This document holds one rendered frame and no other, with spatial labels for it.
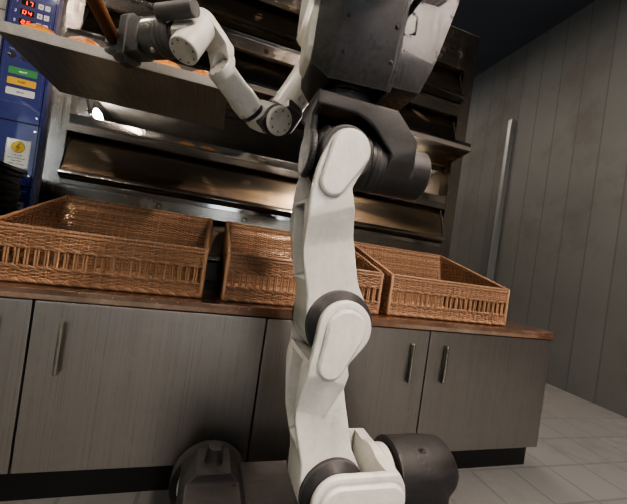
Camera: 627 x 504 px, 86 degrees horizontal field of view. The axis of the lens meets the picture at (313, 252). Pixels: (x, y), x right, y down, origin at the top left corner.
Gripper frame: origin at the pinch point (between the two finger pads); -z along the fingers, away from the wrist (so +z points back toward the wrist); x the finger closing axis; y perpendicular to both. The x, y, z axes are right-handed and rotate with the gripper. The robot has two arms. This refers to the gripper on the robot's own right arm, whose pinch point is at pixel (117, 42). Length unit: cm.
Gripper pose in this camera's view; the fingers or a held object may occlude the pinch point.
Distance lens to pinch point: 108.7
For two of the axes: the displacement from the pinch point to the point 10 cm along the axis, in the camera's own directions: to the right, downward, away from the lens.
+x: 1.3, -9.9, 0.0
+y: -3.1, -0.4, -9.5
